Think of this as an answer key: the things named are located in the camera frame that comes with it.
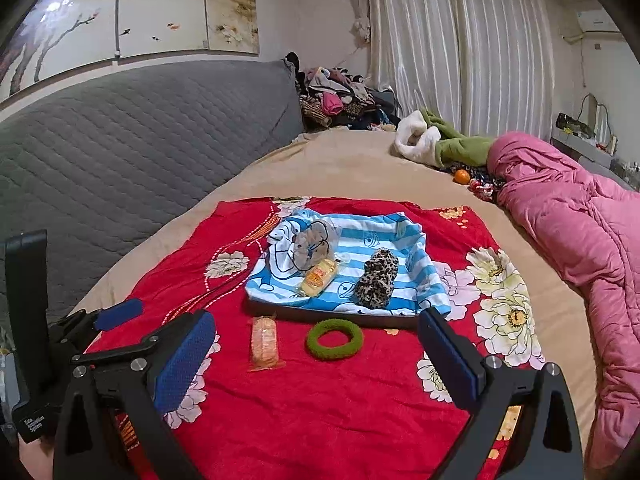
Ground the white air conditioner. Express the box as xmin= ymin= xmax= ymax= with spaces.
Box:
xmin=576 ymin=9 xmax=620 ymax=34

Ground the orange cracker packet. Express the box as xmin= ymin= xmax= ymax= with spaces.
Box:
xmin=250 ymin=316 xmax=285 ymax=372

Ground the grey quilted headboard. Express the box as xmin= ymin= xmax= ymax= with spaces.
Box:
xmin=1 ymin=61 xmax=303 ymax=320

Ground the floral wall painting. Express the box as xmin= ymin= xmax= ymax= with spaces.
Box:
xmin=1 ymin=0 xmax=259 ymax=99

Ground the pile of clothes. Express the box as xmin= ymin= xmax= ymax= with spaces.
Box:
xmin=284 ymin=52 xmax=400 ymax=132

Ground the red patterned small item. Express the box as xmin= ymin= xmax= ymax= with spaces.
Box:
xmin=469 ymin=179 xmax=502 ymax=203

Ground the yellow rice cracker packet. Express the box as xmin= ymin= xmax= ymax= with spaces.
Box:
xmin=298 ymin=258 xmax=340 ymax=297

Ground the grey scrunchie in bag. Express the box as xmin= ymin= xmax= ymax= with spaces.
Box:
xmin=291 ymin=220 xmax=338 ymax=272

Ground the green white fleece garment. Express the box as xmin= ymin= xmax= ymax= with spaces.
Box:
xmin=394 ymin=108 xmax=496 ymax=169

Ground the leopard print scrunchie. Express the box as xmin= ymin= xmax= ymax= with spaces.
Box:
xmin=354 ymin=249 xmax=399 ymax=309

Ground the orange fruit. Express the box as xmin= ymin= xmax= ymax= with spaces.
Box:
xmin=454 ymin=169 xmax=471 ymax=185

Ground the green fuzzy ring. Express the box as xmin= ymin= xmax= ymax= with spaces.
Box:
xmin=305 ymin=317 xmax=366 ymax=362

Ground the white striped curtain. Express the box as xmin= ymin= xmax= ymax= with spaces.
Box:
xmin=352 ymin=0 xmax=554 ymax=139

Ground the pink quilted duvet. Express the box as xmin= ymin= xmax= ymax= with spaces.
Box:
xmin=487 ymin=132 xmax=639 ymax=469

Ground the blue striped cloth tray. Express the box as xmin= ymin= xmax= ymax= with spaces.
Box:
xmin=245 ymin=208 xmax=451 ymax=318

